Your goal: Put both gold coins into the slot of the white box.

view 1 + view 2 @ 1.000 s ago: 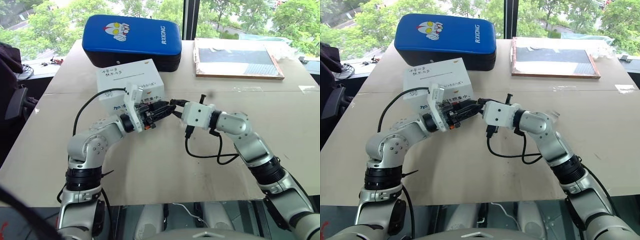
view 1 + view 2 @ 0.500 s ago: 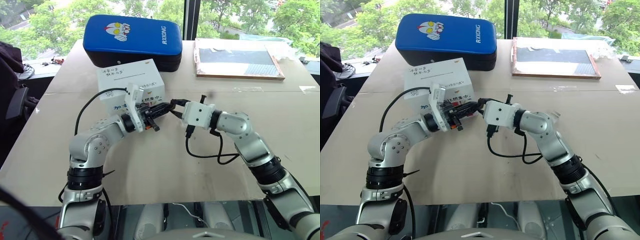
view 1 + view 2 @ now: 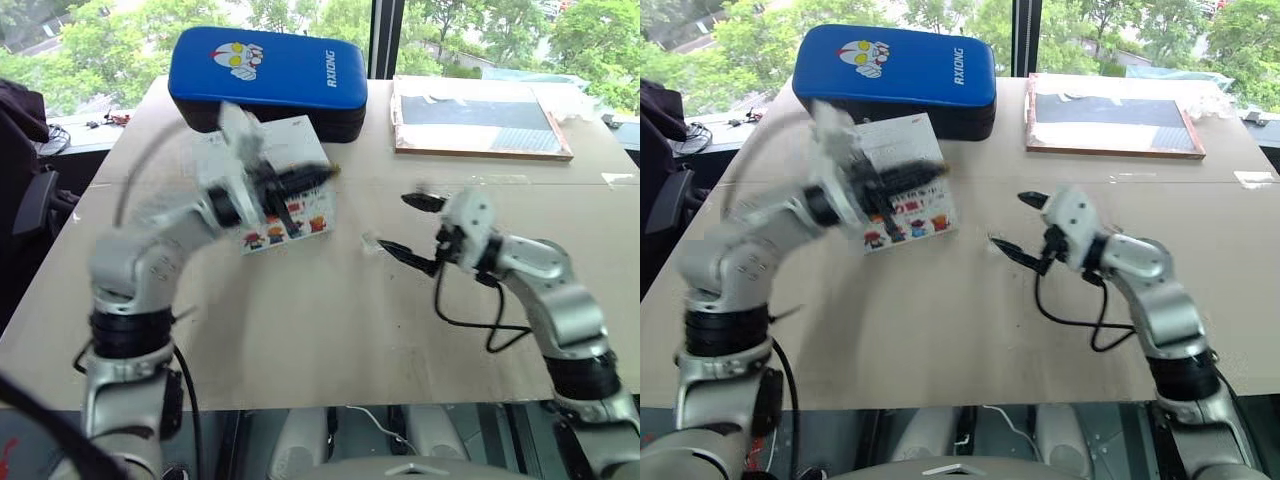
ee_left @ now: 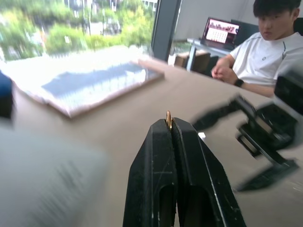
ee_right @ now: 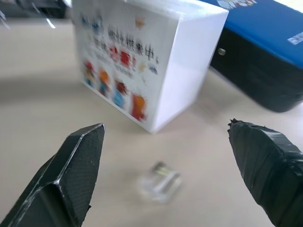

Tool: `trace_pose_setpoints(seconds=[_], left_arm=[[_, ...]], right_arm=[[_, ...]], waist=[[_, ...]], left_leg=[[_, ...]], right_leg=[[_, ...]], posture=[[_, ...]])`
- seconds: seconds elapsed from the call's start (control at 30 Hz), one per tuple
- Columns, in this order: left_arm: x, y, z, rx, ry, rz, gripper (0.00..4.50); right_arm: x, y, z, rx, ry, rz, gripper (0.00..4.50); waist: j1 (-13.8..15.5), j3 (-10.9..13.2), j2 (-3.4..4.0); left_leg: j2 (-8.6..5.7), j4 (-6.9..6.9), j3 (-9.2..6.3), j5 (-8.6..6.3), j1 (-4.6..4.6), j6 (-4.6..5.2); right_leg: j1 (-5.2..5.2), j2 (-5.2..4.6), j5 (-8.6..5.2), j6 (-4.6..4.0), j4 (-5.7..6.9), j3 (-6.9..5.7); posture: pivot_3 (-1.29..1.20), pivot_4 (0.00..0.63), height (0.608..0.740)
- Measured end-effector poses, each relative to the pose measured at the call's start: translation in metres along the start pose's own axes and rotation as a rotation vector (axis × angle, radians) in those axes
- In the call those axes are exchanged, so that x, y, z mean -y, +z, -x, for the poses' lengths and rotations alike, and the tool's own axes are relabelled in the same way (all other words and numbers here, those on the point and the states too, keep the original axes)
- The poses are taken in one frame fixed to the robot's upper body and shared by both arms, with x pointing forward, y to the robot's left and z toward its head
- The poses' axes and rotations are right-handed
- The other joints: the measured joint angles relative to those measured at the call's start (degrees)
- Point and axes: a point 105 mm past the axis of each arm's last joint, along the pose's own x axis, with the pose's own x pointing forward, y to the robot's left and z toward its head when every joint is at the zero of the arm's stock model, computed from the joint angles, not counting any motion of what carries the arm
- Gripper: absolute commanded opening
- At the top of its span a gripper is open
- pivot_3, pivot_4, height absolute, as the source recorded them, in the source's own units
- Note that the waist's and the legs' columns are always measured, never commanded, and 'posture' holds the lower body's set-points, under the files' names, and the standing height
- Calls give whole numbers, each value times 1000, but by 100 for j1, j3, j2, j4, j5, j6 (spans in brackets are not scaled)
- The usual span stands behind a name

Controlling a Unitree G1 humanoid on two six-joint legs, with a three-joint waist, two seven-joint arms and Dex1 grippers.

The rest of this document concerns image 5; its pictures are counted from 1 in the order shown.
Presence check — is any taped black right gripper right finger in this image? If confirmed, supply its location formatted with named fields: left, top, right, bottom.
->
left=226, top=118, right=303, bottom=227

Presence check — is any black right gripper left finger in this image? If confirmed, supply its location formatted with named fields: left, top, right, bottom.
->
left=0, top=122, right=106, bottom=227

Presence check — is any white cartoon printed box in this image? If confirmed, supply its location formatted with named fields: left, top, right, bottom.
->
left=71, top=0, right=230, bottom=135

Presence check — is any clear acrylic block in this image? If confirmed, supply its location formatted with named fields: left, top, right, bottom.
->
left=136, top=161, right=183, bottom=204

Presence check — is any blue and black case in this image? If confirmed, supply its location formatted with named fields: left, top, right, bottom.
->
left=208, top=0, right=303, bottom=113

